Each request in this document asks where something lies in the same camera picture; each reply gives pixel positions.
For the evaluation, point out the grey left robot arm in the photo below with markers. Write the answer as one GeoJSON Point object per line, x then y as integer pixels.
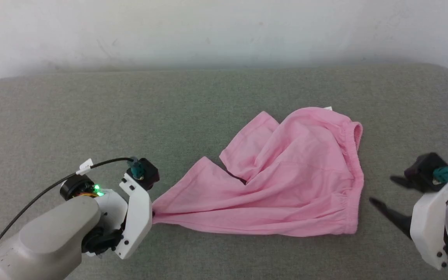
{"type": "Point", "coordinates": [53, 229]}

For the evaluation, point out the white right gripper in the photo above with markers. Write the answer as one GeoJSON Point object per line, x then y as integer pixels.
{"type": "Point", "coordinates": [428, 221]}

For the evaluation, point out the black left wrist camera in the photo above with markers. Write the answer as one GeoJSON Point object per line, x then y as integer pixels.
{"type": "Point", "coordinates": [148, 173]}

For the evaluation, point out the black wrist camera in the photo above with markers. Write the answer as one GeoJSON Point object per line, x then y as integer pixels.
{"type": "Point", "coordinates": [148, 173]}
{"type": "Point", "coordinates": [424, 167]}

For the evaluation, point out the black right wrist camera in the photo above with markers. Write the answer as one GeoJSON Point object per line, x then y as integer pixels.
{"type": "Point", "coordinates": [424, 167]}

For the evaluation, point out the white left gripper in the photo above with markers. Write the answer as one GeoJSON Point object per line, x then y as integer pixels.
{"type": "Point", "coordinates": [139, 217]}

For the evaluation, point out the grey-green fabric sofa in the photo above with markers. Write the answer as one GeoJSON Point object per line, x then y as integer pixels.
{"type": "Point", "coordinates": [91, 116]}

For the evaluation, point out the pink shorts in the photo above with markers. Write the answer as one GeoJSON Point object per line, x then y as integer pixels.
{"type": "Point", "coordinates": [294, 182]}

